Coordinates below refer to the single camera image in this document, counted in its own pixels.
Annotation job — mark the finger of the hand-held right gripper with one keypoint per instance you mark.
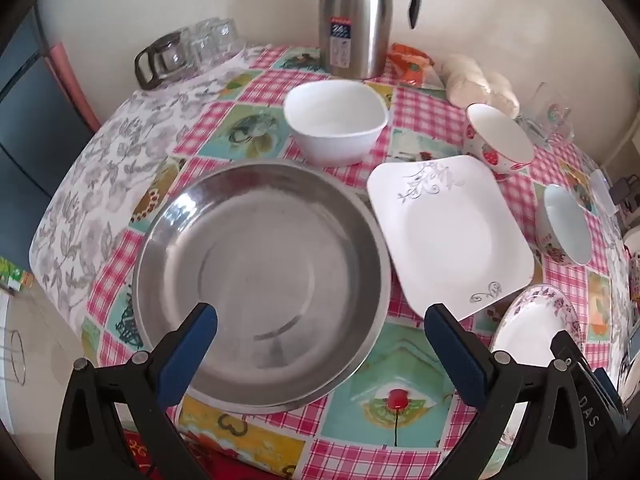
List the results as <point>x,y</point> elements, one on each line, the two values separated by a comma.
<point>567,346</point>

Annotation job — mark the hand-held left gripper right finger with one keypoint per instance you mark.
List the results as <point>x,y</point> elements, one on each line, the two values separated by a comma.
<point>457,355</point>

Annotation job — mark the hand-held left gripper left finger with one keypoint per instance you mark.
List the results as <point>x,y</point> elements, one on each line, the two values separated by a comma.
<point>187,350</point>

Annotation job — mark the floral round plate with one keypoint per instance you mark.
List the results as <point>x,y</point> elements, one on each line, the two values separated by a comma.
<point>530,330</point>

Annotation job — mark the white square plate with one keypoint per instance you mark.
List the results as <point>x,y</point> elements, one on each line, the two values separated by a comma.
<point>450,240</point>

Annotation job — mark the stainless steel basin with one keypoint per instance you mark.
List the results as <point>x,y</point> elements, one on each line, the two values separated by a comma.
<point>260,260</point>

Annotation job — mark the pale blue floral bowl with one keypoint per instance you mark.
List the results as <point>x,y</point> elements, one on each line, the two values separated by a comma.
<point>567,225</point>

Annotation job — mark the red rim strawberry bowl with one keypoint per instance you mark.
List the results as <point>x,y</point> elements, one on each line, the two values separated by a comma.
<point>492,132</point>

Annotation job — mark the white square bowl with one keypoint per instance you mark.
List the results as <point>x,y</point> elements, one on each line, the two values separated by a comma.
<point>332,115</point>

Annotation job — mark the red printed cloth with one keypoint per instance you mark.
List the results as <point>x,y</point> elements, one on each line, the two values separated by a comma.
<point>200,460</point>

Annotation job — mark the black charger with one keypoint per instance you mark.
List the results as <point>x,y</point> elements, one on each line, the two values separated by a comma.
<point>627,190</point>

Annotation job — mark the green box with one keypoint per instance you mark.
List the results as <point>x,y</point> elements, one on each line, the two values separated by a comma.
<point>15,275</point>

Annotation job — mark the glass mug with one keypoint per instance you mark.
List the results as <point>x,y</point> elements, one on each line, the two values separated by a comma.
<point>547,115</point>

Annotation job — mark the pink checked tablecloth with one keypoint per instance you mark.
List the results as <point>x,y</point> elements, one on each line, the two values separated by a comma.
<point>430,110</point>

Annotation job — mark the bag of steamed buns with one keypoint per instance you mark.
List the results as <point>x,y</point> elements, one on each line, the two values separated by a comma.
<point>475,82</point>

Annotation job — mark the blue cabinet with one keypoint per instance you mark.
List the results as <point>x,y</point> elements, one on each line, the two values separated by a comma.
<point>30,125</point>

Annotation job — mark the pink pole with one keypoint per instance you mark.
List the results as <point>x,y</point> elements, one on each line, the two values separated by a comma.
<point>75,85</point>

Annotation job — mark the white round tray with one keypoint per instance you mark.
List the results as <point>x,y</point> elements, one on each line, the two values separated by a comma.
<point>225,62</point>

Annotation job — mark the glass teapot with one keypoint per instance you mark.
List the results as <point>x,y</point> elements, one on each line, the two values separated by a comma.
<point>170,55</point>

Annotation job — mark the clear glass cup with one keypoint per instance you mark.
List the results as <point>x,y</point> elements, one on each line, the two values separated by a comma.
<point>226,35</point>
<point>200,35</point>
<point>210,55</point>

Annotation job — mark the orange snack packet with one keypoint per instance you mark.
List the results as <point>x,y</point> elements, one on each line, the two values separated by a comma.
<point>412,62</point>

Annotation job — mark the stainless steel thermos jug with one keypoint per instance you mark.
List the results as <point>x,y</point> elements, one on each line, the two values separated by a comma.
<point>355,20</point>

